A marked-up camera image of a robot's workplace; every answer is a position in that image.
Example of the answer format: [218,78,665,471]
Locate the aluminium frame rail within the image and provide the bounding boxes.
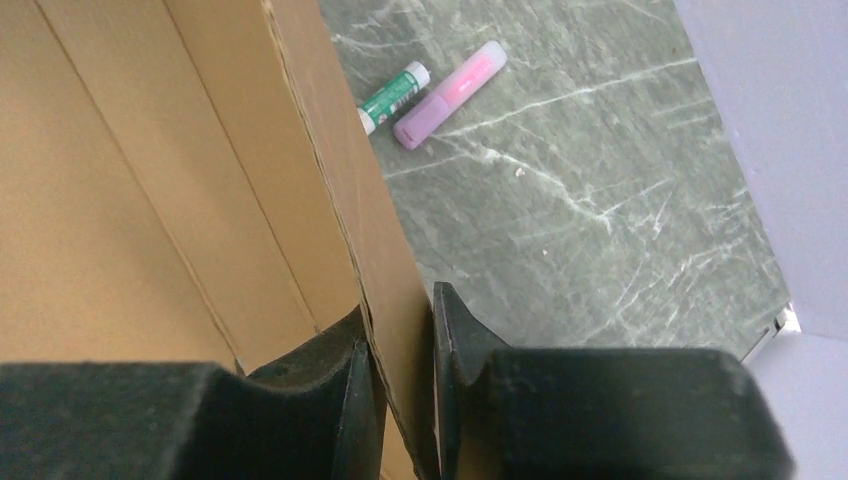
[741,302,802,364]

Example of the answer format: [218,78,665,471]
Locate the pink purple highlighter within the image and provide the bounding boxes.
[392,40,507,150]

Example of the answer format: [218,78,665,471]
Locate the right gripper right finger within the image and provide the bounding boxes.
[433,282,795,479]

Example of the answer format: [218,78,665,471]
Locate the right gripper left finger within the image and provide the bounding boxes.
[1,310,386,479]

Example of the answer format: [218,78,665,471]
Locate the brown cardboard box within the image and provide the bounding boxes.
[1,1,439,479]

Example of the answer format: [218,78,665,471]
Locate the green white glue stick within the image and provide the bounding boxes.
[357,61,430,136]

